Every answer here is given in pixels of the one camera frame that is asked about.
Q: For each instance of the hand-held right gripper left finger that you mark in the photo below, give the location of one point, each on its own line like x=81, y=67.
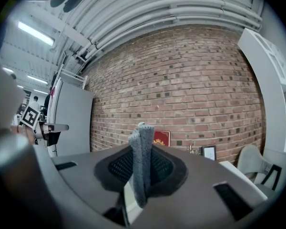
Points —
x=85, y=175

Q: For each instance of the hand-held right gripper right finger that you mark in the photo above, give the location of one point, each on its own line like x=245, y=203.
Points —
x=200, y=180

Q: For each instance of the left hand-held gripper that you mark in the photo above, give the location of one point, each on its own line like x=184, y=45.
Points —
x=29, y=117

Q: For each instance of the person's left forearm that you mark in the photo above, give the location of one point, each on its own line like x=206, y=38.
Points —
x=14, y=129

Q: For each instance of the white partition panel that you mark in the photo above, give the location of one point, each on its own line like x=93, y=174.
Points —
x=74, y=120

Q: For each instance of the ceiling light tube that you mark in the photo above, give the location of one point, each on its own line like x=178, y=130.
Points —
x=7, y=69
x=35, y=33
x=37, y=79

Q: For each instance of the grey chair with black legs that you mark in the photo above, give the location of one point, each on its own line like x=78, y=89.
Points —
x=250, y=161

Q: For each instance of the red box with gold crest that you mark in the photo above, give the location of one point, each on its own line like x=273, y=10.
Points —
x=161, y=138

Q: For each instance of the white shelf cabinet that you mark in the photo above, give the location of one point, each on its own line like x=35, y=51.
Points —
x=264, y=63

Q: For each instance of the bundle of white ceiling pipes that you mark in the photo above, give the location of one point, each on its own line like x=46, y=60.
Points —
x=181, y=11

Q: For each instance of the black picture frame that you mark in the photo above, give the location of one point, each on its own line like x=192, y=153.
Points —
x=209, y=153

